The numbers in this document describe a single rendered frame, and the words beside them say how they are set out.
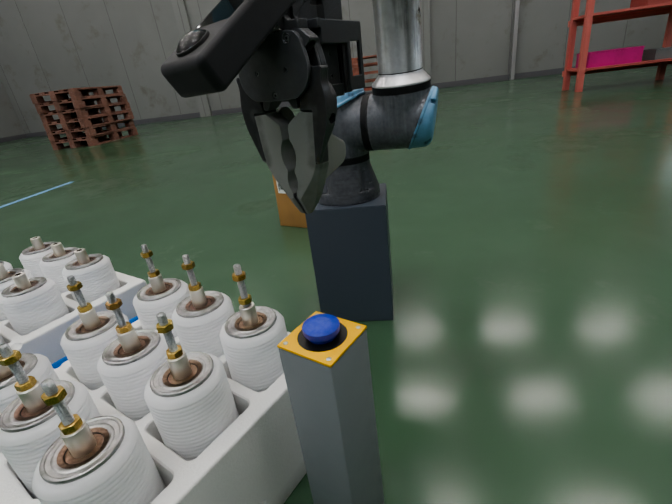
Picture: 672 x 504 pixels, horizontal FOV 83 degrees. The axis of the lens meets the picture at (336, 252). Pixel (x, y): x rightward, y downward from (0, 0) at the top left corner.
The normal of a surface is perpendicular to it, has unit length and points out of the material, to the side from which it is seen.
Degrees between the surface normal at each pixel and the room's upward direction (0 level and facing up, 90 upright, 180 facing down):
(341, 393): 90
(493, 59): 90
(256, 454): 90
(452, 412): 0
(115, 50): 90
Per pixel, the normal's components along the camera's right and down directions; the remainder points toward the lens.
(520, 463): -0.12, -0.90
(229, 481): 0.82, 0.15
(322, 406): -0.55, 0.41
